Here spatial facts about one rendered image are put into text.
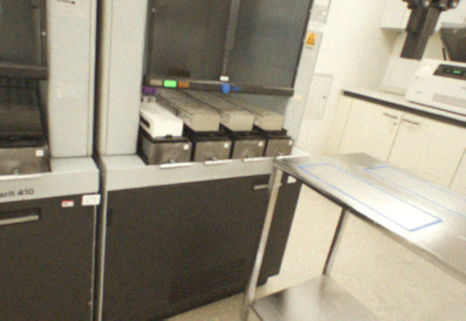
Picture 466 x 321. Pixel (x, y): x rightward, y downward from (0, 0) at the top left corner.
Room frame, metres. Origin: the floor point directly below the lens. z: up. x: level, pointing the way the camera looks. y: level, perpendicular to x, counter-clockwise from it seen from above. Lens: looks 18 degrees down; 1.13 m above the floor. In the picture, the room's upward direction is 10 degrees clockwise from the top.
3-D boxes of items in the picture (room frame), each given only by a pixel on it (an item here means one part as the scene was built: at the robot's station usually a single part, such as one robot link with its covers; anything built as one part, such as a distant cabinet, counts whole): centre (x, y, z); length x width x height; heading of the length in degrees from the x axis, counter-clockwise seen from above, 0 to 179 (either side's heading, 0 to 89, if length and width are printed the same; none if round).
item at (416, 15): (0.51, -0.22, 1.21); 0.03 x 0.01 x 0.05; 103
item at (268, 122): (1.27, -0.15, 0.85); 0.12 x 0.02 x 0.06; 124
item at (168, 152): (1.20, 0.36, 0.78); 0.73 x 0.14 x 0.09; 35
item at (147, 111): (1.09, 0.29, 0.83); 0.30 x 0.10 x 0.06; 35
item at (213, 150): (1.28, 0.24, 0.78); 0.73 x 0.14 x 0.09; 35
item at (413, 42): (0.51, -0.24, 1.18); 0.03 x 0.01 x 0.07; 13
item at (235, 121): (1.18, -0.02, 0.85); 0.12 x 0.02 x 0.06; 125
